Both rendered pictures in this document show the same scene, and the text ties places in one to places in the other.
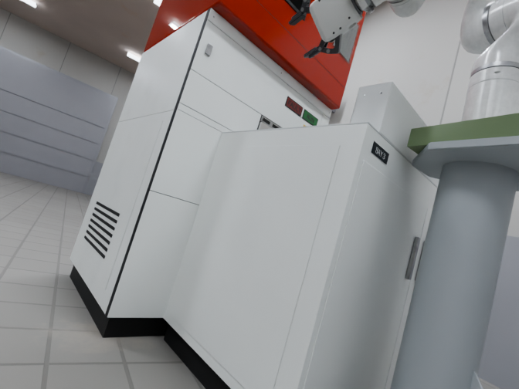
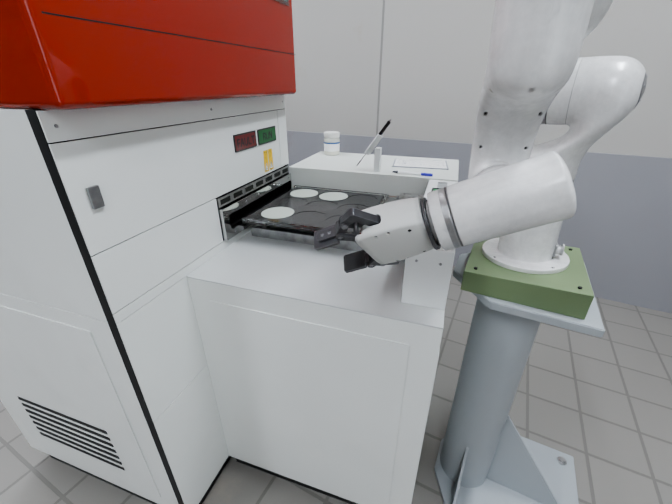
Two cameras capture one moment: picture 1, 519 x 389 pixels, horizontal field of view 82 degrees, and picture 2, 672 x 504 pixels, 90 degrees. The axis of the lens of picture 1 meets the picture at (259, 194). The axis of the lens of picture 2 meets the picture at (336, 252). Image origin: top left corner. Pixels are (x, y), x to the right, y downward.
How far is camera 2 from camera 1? 85 cm
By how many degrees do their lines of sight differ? 44
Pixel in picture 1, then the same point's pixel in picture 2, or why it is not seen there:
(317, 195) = (392, 387)
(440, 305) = (491, 399)
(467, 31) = not seen: hidden behind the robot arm
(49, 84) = not seen: outside the picture
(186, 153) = (164, 347)
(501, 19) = (564, 113)
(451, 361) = (497, 423)
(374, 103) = (432, 274)
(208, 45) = (90, 191)
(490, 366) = not seen: hidden behind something
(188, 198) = (195, 373)
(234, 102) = (178, 224)
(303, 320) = (404, 469)
